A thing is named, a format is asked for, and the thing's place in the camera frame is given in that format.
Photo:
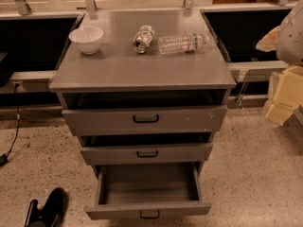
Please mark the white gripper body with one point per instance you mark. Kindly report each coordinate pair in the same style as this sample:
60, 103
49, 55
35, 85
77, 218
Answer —
292, 40

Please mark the grey bottom drawer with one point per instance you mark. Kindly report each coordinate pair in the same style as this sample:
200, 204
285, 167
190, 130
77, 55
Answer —
148, 191

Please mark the grey drawer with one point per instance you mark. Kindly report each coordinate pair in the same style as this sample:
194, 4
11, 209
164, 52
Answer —
148, 191
144, 120
146, 154

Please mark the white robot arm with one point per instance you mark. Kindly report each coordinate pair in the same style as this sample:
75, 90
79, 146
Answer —
287, 38

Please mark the grey middle drawer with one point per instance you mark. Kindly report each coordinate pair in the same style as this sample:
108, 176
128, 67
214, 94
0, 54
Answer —
146, 154

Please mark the grey drawer cabinet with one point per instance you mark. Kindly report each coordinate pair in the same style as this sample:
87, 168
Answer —
116, 77

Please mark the grey top drawer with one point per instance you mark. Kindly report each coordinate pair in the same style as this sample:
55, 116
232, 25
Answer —
144, 120

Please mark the clear plastic water bottle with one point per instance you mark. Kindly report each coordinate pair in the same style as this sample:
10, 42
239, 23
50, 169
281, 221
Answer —
189, 42

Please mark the green soda can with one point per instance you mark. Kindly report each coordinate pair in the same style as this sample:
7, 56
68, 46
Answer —
143, 38

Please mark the white bowl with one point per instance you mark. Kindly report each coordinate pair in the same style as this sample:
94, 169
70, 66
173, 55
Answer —
87, 39

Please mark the black shoe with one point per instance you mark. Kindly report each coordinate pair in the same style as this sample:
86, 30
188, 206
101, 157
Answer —
52, 212

